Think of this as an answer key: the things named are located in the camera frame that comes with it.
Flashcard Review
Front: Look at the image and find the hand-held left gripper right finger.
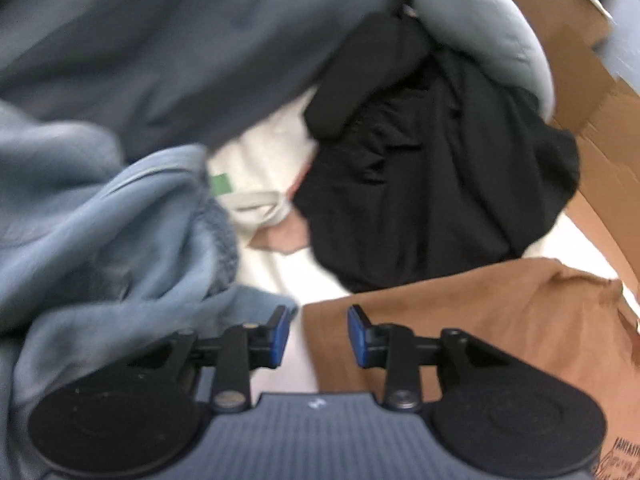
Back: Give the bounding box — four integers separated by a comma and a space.
347, 305, 506, 411

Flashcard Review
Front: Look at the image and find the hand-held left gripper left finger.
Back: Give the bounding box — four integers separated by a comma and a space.
127, 306, 291, 413

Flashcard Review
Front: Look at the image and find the brown printed t-shirt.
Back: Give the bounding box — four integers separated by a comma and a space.
301, 257, 640, 480

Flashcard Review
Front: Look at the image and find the crumpled black garment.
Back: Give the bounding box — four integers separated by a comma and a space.
292, 12, 582, 295

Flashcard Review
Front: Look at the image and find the cream bear printed bed sheet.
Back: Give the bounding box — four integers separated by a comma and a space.
205, 87, 640, 396

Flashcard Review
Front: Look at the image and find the grey-blue sweatshirt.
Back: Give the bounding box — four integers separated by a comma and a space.
0, 100, 301, 480

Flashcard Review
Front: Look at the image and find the brown cardboard sheet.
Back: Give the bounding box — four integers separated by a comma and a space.
482, 0, 640, 291

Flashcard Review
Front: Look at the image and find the grey neck pillow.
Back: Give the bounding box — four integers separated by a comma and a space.
397, 0, 556, 123

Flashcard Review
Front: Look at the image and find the grey plastic-wrapped board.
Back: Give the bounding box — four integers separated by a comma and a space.
550, 0, 640, 81

